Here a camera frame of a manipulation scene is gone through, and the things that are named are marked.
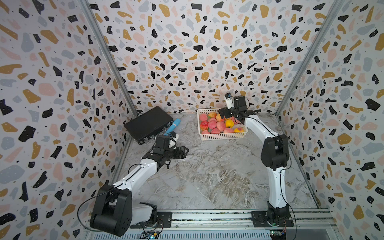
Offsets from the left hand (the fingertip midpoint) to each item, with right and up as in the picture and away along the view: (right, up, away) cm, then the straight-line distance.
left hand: (185, 149), depth 86 cm
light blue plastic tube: (-11, +15, +25) cm, 31 cm away
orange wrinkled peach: (+18, +22, +28) cm, 40 cm away
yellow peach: (+30, +16, +24) cm, 41 cm away
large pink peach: (+17, +16, +18) cm, 29 cm away
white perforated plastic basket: (+11, +14, +21) cm, 28 cm away
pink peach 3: (+28, +11, +19) cm, 36 cm away
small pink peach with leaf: (+12, +10, +18) cm, 23 cm away
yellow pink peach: (+36, +11, +18) cm, 41 cm away
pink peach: (+11, +21, +27) cm, 36 cm away
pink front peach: (+23, +14, +21) cm, 35 cm away
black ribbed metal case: (-31, +14, +23) cm, 41 cm away
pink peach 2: (+19, +11, +19) cm, 29 cm away
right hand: (+25, +26, +14) cm, 39 cm away
